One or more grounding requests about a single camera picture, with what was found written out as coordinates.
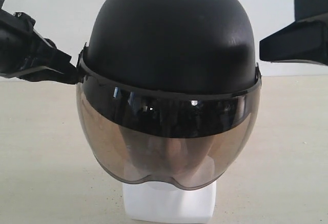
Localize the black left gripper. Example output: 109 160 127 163
1 9 79 85

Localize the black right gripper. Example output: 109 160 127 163
259 0 327 66

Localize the black helmet with tinted visor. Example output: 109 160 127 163
77 0 261 190

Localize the white mannequin head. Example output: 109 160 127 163
122 181 217 223

